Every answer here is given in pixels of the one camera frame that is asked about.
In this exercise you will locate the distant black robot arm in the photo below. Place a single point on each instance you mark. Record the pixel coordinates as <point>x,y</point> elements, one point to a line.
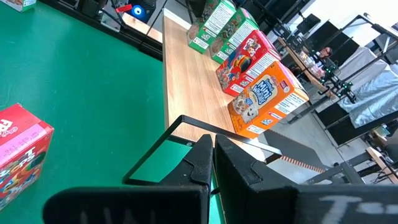
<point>337,84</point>

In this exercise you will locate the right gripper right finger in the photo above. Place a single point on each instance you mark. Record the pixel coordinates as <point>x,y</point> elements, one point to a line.
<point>311,205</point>

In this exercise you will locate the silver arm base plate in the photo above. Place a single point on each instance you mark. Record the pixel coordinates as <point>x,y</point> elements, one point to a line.
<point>110,24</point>

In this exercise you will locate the computer tower with blue lights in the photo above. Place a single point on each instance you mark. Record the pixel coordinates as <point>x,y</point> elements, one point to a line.
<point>136,11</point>

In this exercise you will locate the grey cloth cover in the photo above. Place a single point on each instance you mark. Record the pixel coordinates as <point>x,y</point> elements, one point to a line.
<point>373,93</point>

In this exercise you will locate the Froot Loops cereal box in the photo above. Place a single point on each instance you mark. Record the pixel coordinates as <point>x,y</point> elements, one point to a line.
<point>21,155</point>
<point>245,65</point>

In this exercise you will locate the Apple Jacks cereal box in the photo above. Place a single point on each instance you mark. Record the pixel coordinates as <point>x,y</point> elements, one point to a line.
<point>18,3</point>
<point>206,34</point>
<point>239,34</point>

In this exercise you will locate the wooden shelf with black frame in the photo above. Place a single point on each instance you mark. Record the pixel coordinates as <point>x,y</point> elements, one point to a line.
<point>192,81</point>

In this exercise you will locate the person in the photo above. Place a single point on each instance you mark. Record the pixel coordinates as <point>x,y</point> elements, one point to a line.
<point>325,53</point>

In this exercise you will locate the Frosted Mini Wheats cereal box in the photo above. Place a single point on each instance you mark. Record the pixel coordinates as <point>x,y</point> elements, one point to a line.
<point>264,102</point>

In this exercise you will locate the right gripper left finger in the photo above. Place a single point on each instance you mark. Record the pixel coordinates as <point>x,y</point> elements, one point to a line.
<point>140,205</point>

